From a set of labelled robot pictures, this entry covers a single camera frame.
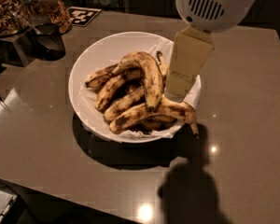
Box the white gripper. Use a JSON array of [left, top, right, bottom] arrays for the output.
[[164, 0, 255, 99]]

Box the curved spotted banana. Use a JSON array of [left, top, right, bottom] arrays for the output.
[[112, 51, 163, 109]]

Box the back right small banana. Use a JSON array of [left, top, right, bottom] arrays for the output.
[[156, 50, 169, 83]]

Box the front long spotted banana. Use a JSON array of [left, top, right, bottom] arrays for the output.
[[109, 96, 199, 137]]

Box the lower middle spotted banana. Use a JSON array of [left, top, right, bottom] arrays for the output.
[[104, 87, 145, 123]]

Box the left short spotted banana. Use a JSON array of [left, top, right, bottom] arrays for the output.
[[85, 64, 118, 88]]

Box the white round bowl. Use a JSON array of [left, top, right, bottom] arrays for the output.
[[67, 31, 202, 144]]

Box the white paper liner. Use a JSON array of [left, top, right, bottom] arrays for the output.
[[78, 37, 202, 140]]

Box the black white marker tag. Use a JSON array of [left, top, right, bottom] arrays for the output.
[[68, 7, 101, 27]]

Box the glass jar of nuts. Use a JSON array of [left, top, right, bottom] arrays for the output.
[[24, 0, 71, 34]]

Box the dark stand under jars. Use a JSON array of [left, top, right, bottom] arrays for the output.
[[0, 32, 35, 67]]

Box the glass jar of cashews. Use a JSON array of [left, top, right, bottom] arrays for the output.
[[0, 0, 30, 37]]

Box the black scoop with handle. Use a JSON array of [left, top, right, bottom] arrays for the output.
[[11, 11, 65, 61]]

